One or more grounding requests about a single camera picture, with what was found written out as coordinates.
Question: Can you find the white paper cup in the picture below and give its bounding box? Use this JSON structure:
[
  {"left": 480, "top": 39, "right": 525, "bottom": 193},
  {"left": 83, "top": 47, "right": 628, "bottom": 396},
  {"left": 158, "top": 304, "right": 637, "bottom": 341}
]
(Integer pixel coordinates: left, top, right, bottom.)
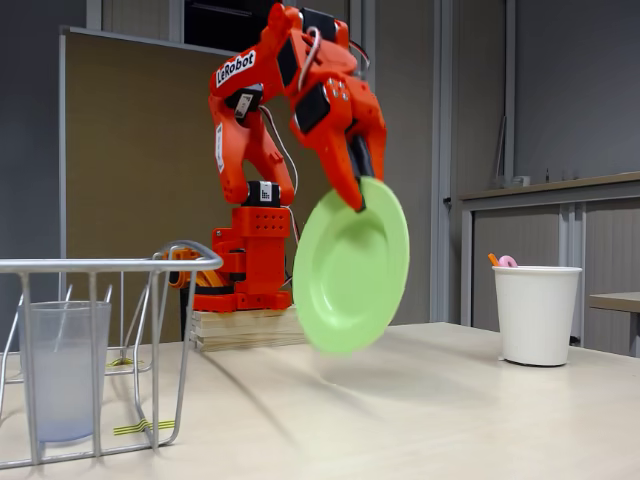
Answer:
[{"left": 492, "top": 265, "right": 584, "bottom": 368}]

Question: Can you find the green plastic plate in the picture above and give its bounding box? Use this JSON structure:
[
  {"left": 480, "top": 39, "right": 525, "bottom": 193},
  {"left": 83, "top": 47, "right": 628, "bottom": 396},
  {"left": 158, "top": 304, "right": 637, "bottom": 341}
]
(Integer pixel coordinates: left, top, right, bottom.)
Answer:
[{"left": 292, "top": 175, "right": 411, "bottom": 356}]

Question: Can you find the white wrist servo cable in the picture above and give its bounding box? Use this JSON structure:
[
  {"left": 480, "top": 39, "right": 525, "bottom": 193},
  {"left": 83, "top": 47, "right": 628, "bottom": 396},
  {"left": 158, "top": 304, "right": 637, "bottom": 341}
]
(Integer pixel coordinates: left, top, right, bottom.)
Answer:
[{"left": 297, "top": 26, "right": 322, "bottom": 94}]

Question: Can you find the translucent plastic cup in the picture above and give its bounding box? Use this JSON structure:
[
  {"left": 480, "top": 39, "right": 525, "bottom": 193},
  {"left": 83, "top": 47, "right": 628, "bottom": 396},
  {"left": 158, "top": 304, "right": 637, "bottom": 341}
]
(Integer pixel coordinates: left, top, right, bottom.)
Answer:
[{"left": 18, "top": 300, "right": 112, "bottom": 445}]

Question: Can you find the grey cabinet with counter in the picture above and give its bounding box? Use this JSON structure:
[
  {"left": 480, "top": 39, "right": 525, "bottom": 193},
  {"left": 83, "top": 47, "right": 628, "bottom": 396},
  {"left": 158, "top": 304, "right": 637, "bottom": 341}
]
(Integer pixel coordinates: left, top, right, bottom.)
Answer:
[{"left": 457, "top": 171, "right": 640, "bottom": 357}]

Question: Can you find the brown partition board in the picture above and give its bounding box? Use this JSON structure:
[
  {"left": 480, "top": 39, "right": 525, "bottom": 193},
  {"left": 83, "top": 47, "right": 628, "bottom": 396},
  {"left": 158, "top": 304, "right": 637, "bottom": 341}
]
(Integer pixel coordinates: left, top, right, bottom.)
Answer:
[{"left": 58, "top": 25, "right": 346, "bottom": 346}]

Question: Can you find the beige side table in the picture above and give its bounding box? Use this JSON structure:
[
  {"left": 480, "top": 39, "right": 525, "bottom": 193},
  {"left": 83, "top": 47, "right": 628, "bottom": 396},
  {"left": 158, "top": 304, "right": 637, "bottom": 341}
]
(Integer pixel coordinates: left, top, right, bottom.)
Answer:
[{"left": 588, "top": 291, "right": 640, "bottom": 359}]

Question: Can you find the wooden base block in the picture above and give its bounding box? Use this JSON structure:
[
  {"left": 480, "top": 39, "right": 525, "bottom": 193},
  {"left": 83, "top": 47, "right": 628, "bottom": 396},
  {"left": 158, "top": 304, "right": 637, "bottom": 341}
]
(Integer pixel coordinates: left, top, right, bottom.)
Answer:
[{"left": 191, "top": 305, "right": 309, "bottom": 353}]

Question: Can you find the metal wire dish rack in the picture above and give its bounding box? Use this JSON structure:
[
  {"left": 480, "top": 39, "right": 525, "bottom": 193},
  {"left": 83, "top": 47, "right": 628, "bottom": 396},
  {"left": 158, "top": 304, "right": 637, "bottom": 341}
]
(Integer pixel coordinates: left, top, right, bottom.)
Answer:
[{"left": 0, "top": 240, "right": 224, "bottom": 469}]

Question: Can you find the dark window pane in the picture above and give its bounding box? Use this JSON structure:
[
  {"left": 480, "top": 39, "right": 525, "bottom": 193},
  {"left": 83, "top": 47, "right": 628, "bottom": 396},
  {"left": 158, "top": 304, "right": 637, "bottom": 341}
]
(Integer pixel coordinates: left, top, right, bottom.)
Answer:
[{"left": 183, "top": 0, "right": 282, "bottom": 56}]

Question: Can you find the light orange clamp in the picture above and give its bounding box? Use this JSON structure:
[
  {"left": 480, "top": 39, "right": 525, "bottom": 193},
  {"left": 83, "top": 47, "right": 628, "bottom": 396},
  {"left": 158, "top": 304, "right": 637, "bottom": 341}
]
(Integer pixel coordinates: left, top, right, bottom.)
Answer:
[{"left": 152, "top": 246, "right": 235, "bottom": 292}]

